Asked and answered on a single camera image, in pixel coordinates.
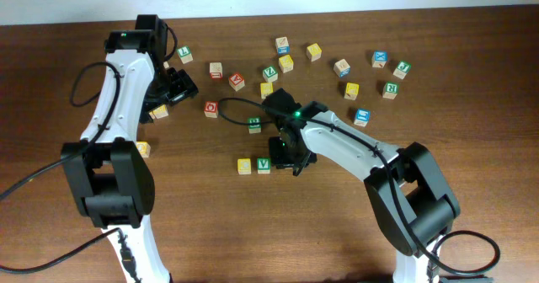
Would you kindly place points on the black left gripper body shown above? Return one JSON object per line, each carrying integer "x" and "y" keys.
{"x": 180, "y": 89}

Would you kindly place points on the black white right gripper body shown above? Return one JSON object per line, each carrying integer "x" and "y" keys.
{"x": 284, "y": 153}

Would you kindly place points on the green V wooden block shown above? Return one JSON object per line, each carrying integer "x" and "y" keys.
{"x": 263, "y": 165}

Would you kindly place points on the green R wooden block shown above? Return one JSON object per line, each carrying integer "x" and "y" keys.
{"x": 254, "y": 125}

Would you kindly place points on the yellow C wooden block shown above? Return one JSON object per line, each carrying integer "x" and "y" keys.
{"x": 244, "y": 166}

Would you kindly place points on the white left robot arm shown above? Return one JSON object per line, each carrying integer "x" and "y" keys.
{"x": 107, "y": 175}

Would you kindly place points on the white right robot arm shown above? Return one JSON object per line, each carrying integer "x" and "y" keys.
{"x": 413, "y": 204}

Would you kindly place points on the yellow block left pair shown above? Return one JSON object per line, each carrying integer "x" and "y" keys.
{"x": 160, "y": 112}

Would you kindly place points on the green L wooden block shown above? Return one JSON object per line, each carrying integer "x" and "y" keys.
{"x": 185, "y": 54}

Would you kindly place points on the red O wooden block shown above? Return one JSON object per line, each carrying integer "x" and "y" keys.
{"x": 211, "y": 109}

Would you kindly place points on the red-edged plain wooden block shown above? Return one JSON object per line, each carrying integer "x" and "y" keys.
{"x": 215, "y": 70}

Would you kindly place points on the red A wooden block centre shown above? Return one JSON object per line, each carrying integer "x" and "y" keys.
{"x": 236, "y": 81}

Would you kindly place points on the yellow block lower left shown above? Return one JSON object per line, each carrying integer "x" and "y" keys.
{"x": 143, "y": 148}

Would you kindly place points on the green Z wooden block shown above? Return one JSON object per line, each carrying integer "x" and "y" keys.
{"x": 270, "y": 74}

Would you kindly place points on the blue S wooden block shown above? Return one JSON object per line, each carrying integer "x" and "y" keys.
{"x": 362, "y": 117}

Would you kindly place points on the yellow block upper centre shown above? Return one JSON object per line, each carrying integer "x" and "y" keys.
{"x": 286, "y": 63}

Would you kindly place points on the yellow block right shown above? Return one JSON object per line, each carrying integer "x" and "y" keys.
{"x": 351, "y": 91}

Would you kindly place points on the plain blue-edged wooden block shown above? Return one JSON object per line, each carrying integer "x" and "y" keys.
{"x": 341, "y": 68}

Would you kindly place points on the yellow block top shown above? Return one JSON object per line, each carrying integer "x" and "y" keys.
{"x": 314, "y": 52}

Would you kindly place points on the blue-edged top wooden block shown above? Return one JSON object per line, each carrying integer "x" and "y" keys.
{"x": 282, "y": 45}

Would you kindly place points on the green R block right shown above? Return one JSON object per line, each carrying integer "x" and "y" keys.
{"x": 390, "y": 90}

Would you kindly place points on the blue X wooden block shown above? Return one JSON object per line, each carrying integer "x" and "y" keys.
{"x": 379, "y": 59}

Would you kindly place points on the green J wooden block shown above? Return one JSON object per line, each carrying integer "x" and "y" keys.
{"x": 402, "y": 69}

